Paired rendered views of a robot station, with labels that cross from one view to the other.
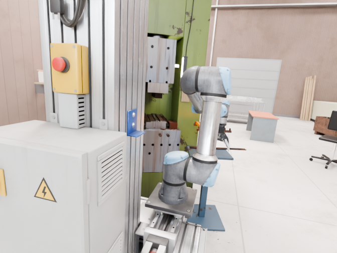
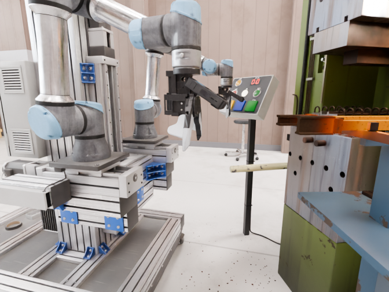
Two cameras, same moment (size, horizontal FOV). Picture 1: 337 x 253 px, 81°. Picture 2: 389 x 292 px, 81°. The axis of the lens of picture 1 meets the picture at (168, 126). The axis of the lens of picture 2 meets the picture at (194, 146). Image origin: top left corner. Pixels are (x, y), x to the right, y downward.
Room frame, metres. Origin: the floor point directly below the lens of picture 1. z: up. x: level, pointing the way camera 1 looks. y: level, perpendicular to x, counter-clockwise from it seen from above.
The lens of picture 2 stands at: (1.35, -0.97, 1.07)
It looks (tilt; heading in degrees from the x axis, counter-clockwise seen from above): 12 degrees down; 91
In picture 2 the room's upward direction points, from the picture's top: straight up
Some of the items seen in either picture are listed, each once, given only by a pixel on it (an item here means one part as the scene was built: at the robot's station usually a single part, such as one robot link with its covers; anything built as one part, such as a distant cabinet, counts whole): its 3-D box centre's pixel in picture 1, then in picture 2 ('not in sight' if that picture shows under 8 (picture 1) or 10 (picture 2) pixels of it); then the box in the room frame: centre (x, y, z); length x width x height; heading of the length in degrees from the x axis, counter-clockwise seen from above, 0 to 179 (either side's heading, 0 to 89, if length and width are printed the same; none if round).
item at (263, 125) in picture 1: (260, 125); not in sight; (5.71, -2.66, 0.33); 1.26 x 0.63 x 0.65; 165
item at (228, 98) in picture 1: (235, 109); not in sight; (7.74, -2.57, 0.49); 1.92 x 0.73 x 0.99; 79
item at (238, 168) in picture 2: not in sight; (262, 167); (1.78, 0.44, 0.62); 0.44 x 0.05 x 0.05; 12
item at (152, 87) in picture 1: (155, 87); (368, 41); (2.15, 0.17, 1.32); 0.42 x 0.20 x 0.10; 12
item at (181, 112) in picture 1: (184, 102); not in sight; (2.38, -0.17, 1.15); 0.44 x 0.26 x 2.30; 12
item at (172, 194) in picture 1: (173, 186); (91, 145); (0.91, -0.05, 0.87); 0.15 x 0.15 x 0.10
